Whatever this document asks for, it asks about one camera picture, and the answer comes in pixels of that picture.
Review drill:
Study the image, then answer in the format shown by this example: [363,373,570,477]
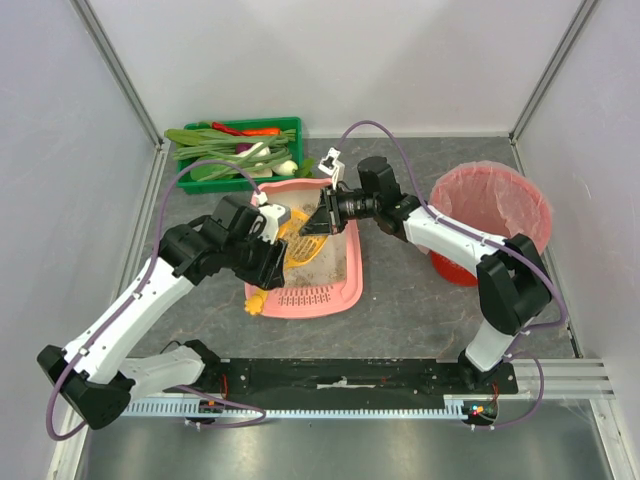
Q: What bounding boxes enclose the green leafy vegetables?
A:
[165,126,314,179]

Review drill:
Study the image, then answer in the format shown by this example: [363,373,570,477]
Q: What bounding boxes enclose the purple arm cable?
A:
[337,119,569,431]
[46,159,269,441]

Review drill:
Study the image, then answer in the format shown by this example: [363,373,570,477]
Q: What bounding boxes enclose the white radish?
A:
[245,142,271,164]

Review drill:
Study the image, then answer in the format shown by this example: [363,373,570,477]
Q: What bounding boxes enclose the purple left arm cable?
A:
[46,159,269,441]

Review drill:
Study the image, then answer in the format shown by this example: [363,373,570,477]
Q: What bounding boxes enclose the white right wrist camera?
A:
[318,147,345,188]

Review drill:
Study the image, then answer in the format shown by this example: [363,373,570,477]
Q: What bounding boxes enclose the aluminium frame rail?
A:
[510,138,615,402]

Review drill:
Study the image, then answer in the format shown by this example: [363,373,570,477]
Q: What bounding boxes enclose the red trash bin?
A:
[429,162,554,289]

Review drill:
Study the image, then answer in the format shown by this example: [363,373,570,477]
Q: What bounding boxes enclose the orange carrot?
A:
[241,127,281,136]

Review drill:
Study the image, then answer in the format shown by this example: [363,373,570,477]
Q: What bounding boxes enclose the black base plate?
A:
[194,358,518,399]

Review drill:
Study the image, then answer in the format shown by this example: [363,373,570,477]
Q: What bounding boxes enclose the green plastic crate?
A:
[173,116,304,194]

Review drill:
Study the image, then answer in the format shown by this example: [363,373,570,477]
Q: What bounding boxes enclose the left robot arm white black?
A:
[37,195,291,440]

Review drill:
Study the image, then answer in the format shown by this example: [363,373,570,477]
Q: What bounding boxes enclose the red chili pepper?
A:
[211,122,247,137]

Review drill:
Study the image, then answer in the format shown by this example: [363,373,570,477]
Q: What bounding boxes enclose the pink litter box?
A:
[260,179,363,319]

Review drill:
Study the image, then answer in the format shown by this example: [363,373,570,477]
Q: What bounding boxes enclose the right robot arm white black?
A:
[301,150,552,388]

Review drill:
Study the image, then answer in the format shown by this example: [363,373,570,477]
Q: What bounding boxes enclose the cat litter pellets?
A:
[276,190,347,288]

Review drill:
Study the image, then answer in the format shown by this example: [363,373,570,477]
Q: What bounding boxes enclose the yellow litter scoop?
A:
[245,209,327,316]

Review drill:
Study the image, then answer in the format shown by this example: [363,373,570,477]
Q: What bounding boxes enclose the blue-white cable duct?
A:
[121,394,468,420]

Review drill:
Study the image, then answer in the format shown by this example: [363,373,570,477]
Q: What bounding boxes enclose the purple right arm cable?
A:
[337,119,569,431]

